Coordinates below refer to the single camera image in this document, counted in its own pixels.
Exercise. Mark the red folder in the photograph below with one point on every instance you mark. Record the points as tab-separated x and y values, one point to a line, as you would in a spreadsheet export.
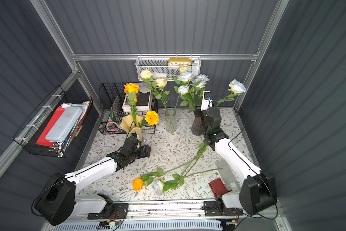
42	140

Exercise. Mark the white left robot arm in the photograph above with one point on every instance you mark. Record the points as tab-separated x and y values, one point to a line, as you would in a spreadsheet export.
57	200

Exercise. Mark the cream yellow ruffled vase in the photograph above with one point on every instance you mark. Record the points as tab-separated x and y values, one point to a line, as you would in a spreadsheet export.
130	126

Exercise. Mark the cream white rose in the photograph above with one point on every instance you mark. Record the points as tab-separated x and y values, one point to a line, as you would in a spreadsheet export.
147	77

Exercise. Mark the pale blue rose front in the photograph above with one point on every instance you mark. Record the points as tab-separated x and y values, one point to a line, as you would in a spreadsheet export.
178	179

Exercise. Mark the orange rose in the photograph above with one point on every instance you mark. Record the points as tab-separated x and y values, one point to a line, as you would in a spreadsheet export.
131	91
139	183
191	164

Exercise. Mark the orange marigold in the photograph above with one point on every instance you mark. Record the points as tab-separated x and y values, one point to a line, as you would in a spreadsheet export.
151	119

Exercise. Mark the white plastic case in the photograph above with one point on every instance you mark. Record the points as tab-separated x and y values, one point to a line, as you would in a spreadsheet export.
64	124

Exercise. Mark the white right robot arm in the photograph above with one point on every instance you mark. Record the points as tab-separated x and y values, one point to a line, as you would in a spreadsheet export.
258	190

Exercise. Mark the pale blue rose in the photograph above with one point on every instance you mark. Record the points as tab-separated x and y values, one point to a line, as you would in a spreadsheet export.
198	92
202	77
186	93
236	88
178	179

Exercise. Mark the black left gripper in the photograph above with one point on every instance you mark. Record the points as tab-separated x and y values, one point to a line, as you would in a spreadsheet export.
134	138

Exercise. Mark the white mesh wall basket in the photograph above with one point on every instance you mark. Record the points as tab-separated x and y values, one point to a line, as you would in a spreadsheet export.
160	66

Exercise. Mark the orange rose front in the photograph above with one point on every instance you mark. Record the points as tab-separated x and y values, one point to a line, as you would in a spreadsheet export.
139	183

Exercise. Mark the white rose bud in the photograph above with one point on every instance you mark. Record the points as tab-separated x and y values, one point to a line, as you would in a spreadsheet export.
160	93

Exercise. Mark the clear glass vase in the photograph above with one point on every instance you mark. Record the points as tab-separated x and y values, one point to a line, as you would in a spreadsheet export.
170	118

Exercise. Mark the black wire wall basket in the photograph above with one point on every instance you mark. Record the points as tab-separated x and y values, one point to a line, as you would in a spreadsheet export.
30	133

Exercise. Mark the purple glass vase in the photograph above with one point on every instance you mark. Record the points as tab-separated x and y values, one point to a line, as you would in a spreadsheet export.
196	127

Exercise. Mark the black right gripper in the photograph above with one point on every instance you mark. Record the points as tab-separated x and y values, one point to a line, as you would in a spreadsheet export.
206	111

